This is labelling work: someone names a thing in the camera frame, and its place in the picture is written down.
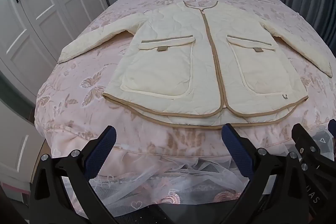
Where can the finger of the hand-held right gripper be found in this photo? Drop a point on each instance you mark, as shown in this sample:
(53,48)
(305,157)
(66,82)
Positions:
(332,132)
(305,142)

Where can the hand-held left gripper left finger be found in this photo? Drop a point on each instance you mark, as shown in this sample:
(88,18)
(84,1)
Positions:
(101,151)

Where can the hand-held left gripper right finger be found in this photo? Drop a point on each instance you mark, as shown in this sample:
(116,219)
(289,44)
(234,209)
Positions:
(236,151)

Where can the cream quilted jacket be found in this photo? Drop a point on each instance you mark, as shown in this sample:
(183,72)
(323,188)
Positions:
(168,56)

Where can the white wardrobe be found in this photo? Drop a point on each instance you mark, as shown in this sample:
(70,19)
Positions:
(47,3)

